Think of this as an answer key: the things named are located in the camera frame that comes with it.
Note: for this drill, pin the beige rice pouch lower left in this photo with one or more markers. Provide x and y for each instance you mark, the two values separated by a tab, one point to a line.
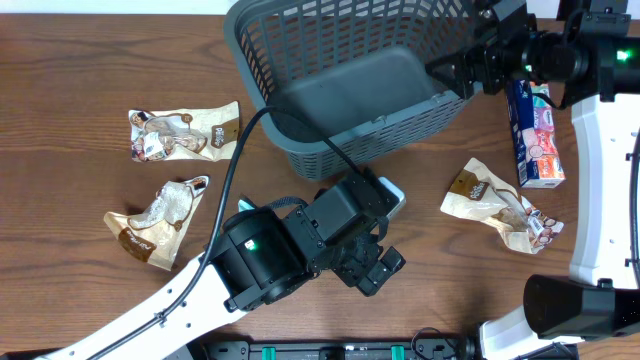
154	236

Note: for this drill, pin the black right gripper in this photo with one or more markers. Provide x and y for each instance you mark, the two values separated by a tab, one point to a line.
473	67

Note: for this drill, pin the multicolour tissue pack box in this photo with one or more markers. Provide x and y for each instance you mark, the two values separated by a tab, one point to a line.
531	123

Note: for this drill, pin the teal white snack packet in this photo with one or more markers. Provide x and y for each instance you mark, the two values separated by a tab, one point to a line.
245	204

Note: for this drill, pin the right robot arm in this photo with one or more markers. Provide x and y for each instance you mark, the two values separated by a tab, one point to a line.
597	62

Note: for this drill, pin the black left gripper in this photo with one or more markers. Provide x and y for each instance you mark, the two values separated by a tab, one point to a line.
368	285

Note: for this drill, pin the beige grain pouch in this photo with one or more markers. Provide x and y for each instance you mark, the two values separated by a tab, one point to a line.
479	195
184	134

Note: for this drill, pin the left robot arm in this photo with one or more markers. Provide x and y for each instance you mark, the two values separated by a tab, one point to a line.
258	258

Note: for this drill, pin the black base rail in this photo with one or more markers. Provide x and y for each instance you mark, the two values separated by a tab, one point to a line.
421	348

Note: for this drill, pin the dark grey plastic basket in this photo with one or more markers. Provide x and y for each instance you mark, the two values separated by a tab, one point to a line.
346	78

